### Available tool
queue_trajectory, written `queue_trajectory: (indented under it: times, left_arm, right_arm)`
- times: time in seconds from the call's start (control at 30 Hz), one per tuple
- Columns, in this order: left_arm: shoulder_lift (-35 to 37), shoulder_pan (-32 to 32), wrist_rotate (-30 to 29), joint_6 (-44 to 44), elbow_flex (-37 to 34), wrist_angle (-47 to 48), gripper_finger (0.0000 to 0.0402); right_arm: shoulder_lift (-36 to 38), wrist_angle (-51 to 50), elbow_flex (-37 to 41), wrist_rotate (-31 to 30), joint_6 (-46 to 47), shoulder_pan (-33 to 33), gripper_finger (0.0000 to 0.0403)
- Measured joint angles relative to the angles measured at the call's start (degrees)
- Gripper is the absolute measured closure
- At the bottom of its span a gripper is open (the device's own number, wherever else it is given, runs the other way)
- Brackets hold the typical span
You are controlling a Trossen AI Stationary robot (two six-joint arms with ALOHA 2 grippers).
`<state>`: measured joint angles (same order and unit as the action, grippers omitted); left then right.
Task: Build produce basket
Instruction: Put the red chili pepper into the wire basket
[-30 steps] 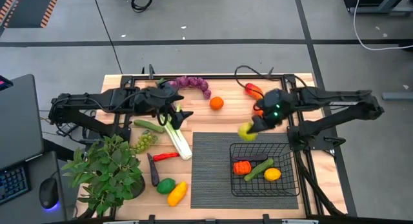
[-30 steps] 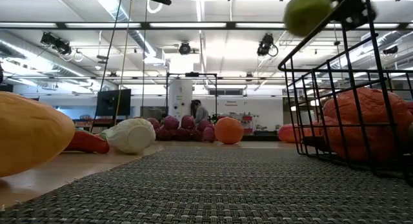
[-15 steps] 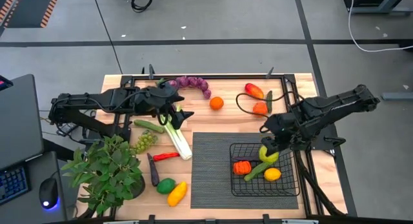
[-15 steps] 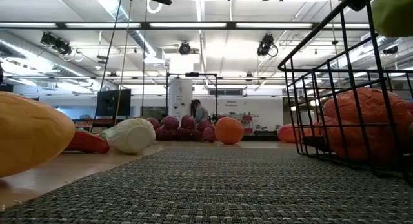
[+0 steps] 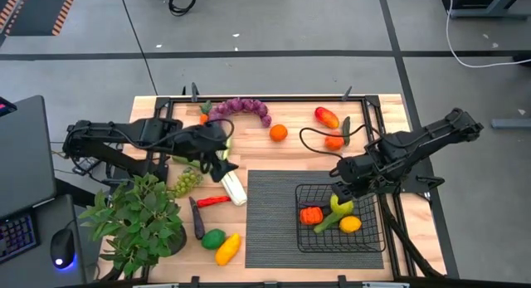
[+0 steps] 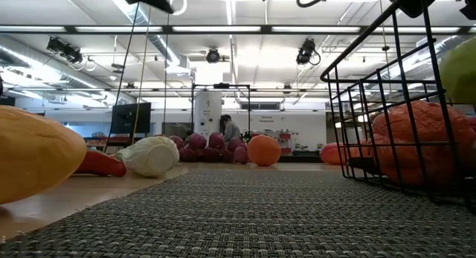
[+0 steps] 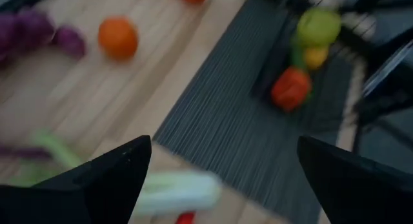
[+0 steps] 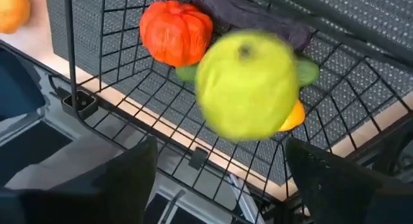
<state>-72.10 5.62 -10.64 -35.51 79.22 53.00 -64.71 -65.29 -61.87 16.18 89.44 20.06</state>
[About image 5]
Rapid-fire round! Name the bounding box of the green avocado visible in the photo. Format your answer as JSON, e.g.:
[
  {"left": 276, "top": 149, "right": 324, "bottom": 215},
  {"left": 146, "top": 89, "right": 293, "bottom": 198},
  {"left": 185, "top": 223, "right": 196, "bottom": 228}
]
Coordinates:
[{"left": 201, "top": 228, "right": 227, "bottom": 251}]

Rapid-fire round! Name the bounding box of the black wire basket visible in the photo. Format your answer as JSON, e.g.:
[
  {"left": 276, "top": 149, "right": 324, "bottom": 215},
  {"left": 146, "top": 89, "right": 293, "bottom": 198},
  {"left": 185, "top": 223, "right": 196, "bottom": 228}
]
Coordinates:
[{"left": 295, "top": 183, "right": 387, "bottom": 254}]

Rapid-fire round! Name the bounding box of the black computer mouse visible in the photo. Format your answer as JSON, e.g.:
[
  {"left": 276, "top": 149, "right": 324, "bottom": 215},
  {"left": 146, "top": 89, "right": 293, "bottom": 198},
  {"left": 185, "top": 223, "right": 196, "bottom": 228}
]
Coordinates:
[{"left": 49, "top": 227, "right": 76, "bottom": 271}]

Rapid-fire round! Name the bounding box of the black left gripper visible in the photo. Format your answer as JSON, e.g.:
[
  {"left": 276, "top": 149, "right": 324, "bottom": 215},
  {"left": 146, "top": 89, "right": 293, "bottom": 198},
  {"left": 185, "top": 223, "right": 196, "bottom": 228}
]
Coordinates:
[{"left": 176, "top": 122, "right": 240, "bottom": 183}]

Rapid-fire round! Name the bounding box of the black device red screen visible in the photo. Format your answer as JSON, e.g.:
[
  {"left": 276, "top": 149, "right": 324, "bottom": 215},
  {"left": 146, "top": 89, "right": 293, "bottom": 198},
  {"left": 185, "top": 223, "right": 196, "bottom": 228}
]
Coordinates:
[{"left": 0, "top": 95, "right": 18, "bottom": 118}]

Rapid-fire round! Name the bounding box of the white floor cable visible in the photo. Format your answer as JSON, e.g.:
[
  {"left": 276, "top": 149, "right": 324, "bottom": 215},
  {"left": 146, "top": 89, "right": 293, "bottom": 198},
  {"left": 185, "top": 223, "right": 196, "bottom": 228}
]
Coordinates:
[{"left": 445, "top": 0, "right": 531, "bottom": 69}]

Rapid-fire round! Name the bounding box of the backlit black keyboard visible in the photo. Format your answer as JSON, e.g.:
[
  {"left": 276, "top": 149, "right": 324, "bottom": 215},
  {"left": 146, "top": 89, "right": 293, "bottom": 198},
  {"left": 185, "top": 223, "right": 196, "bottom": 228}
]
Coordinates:
[{"left": 0, "top": 211, "right": 41, "bottom": 264}]

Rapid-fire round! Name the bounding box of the orange fruit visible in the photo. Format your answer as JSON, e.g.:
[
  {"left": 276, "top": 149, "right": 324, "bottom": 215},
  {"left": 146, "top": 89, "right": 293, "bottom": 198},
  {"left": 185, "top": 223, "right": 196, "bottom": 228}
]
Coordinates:
[{"left": 269, "top": 124, "right": 289, "bottom": 143}]

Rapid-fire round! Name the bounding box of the small orange pepper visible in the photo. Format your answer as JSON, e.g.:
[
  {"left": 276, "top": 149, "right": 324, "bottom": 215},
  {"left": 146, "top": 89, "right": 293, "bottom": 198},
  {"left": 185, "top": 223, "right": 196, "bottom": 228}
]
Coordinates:
[{"left": 300, "top": 206, "right": 324, "bottom": 227}]

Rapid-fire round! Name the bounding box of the grey furniture foot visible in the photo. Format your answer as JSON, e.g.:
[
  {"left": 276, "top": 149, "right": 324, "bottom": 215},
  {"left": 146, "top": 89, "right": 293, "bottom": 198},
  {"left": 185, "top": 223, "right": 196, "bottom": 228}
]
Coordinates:
[{"left": 491, "top": 118, "right": 531, "bottom": 129}]

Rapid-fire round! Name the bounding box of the yellow squash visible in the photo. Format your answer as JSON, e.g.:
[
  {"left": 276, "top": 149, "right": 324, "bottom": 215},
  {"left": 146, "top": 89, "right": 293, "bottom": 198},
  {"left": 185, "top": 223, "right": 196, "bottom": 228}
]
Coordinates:
[{"left": 214, "top": 232, "right": 242, "bottom": 267}]

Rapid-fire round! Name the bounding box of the red yellow mango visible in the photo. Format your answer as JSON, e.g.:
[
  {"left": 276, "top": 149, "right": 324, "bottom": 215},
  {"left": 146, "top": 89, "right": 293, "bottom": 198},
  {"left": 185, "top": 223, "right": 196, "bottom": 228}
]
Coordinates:
[{"left": 314, "top": 106, "right": 340, "bottom": 129}]

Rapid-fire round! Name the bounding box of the yellow lemon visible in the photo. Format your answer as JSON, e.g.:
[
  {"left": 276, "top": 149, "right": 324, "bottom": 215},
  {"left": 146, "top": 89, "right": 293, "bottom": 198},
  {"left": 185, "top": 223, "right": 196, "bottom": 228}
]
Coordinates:
[{"left": 339, "top": 215, "right": 363, "bottom": 234}]

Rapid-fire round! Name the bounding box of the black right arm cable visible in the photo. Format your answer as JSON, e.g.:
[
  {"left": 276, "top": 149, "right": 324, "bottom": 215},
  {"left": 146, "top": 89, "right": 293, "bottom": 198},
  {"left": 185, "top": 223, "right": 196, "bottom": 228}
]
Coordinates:
[{"left": 298, "top": 125, "right": 374, "bottom": 160}]

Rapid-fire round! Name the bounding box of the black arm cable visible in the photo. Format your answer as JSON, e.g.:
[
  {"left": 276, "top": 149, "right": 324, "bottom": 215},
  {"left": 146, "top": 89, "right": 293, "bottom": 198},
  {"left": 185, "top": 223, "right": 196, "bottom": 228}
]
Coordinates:
[
  {"left": 298, "top": 125, "right": 374, "bottom": 160},
  {"left": 198, "top": 117, "right": 236, "bottom": 175}
]

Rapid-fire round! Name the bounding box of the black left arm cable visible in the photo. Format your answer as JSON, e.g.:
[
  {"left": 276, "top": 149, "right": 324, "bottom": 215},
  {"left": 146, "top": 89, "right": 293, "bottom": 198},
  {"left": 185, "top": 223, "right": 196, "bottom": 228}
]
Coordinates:
[{"left": 198, "top": 117, "right": 236, "bottom": 175}]

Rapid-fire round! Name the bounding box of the green romaine lettuce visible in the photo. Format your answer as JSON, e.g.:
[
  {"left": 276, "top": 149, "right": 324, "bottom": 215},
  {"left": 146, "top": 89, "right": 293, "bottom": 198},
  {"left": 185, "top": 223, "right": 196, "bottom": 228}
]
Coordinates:
[{"left": 313, "top": 211, "right": 345, "bottom": 234}]

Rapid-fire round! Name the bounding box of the red orange apple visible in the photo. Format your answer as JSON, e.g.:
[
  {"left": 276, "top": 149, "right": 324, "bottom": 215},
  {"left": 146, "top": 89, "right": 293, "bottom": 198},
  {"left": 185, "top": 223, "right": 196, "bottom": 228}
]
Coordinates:
[{"left": 324, "top": 132, "right": 345, "bottom": 152}]

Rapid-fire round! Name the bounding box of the grey woven placemat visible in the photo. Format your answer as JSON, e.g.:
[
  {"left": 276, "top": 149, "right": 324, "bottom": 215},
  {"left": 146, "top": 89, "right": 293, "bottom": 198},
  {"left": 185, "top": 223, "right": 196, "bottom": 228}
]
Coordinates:
[{"left": 244, "top": 169, "right": 385, "bottom": 270}]

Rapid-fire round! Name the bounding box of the white bok choy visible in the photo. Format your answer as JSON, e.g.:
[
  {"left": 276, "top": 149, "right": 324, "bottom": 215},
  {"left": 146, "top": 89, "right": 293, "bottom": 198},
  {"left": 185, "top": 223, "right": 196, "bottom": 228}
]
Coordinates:
[{"left": 215, "top": 138, "right": 248, "bottom": 207}]

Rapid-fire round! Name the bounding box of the small orange carrot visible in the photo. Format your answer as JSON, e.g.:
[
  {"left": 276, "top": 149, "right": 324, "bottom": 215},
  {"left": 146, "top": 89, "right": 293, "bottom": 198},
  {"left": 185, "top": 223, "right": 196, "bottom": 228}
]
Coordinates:
[{"left": 198, "top": 100, "right": 213, "bottom": 126}]

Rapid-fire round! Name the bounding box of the dark grey desk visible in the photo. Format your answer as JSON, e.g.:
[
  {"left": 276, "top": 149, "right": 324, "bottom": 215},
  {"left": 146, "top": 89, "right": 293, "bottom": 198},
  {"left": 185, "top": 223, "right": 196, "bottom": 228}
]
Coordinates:
[{"left": 0, "top": 194, "right": 88, "bottom": 288}]

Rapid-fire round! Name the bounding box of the purple grape bunch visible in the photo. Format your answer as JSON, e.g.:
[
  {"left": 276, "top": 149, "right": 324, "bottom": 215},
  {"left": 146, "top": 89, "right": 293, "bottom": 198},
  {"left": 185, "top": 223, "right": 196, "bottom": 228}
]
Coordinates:
[{"left": 208, "top": 97, "right": 273, "bottom": 129}]

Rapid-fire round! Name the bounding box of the red chili pepper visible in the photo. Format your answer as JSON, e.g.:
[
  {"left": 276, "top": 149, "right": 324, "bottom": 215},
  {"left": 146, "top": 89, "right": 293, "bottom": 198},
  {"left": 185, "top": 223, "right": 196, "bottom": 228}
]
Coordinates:
[{"left": 196, "top": 195, "right": 232, "bottom": 208}]

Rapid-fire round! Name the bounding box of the green grape bunch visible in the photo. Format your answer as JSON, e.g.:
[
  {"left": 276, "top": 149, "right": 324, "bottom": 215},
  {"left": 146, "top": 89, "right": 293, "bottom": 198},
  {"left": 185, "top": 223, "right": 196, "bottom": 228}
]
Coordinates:
[{"left": 172, "top": 167, "right": 204, "bottom": 199}]

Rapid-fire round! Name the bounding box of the green potted plant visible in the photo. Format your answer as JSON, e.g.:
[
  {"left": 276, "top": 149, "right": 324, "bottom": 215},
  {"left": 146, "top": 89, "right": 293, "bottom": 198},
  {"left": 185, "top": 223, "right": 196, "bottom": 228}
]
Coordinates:
[{"left": 78, "top": 173, "right": 188, "bottom": 281}]

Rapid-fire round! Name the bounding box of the black laptop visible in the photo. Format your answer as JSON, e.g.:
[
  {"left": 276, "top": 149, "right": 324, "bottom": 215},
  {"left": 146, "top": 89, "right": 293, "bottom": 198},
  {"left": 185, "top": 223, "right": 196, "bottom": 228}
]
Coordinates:
[{"left": 0, "top": 95, "right": 57, "bottom": 218}]

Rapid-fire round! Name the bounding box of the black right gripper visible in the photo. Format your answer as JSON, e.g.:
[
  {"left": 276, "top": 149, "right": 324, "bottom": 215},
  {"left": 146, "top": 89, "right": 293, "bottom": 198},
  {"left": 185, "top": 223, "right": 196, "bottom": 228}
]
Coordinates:
[{"left": 330, "top": 154, "right": 381, "bottom": 204}]

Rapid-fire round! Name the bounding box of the hazard striped floor mat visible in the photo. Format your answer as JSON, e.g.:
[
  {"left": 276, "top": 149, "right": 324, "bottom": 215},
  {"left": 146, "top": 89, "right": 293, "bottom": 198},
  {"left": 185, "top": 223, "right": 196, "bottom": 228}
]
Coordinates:
[{"left": 0, "top": 0, "right": 80, "bottom": 38}]

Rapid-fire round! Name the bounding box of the black metal rig frame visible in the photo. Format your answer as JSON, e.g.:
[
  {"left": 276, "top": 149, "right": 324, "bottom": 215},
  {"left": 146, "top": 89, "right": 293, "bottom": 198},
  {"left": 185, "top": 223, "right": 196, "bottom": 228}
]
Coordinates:
[{"left": 53, "top": 82, "right": 531, "bottom": 288}]

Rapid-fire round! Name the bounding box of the black power adapter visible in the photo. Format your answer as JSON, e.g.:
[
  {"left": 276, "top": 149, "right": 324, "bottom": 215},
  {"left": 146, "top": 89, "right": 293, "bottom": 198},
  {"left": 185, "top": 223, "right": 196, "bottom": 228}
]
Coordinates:
[{"left": 72, "top": 155, "right": 101, "bottom": 176}]

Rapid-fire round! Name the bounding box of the coiled black cable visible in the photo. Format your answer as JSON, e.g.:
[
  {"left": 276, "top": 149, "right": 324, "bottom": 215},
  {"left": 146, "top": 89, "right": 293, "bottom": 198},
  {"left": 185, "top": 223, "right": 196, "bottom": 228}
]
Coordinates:
[{"left": 168, "top": 0, "right": 198, "bottom": 17}]

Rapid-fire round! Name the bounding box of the long purple eggplant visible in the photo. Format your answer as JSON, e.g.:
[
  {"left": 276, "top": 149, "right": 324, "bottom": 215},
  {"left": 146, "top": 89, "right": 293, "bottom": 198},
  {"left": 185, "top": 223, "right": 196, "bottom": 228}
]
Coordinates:
[{"left": 188, "top": 196, "right": 207, "bottom": 241}]

